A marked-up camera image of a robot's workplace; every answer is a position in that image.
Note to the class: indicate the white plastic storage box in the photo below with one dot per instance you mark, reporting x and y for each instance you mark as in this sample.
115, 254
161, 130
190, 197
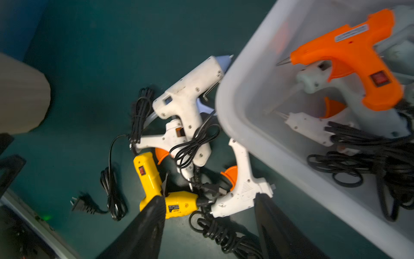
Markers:
346, 223

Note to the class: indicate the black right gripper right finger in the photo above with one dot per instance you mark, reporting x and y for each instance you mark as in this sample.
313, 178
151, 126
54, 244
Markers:
279, 237

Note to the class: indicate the white glue gun orange trigger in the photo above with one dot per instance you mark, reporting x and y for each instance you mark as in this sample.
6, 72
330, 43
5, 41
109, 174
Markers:
314, 128

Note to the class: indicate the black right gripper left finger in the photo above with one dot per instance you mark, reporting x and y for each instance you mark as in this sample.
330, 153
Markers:
142, 238

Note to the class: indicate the yellow glue gun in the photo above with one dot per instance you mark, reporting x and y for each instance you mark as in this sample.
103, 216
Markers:
178, 204

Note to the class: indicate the potted artificial flower plant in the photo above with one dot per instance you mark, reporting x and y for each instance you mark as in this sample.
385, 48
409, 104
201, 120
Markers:
25, 96

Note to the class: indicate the light mint glue gun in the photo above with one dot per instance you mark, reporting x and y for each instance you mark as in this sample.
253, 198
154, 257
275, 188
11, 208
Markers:
314, 78

